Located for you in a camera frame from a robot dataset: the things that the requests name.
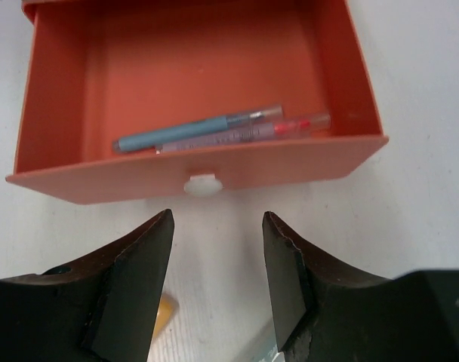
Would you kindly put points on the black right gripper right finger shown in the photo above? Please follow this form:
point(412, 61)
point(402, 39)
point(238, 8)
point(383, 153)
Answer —
point(327, 310)

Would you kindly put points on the blue clear pen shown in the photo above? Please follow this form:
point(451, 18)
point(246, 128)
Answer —
point(146, 140)

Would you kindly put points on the orange cap highlighter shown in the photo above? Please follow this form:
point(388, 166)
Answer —
point(167, 309)

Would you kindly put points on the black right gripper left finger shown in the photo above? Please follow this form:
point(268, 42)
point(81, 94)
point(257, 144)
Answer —
point(99, 307)

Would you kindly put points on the pink clear pen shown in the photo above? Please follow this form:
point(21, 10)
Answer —
point(281, 129)

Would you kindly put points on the red drawer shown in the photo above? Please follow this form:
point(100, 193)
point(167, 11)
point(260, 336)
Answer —
point(101, 70)

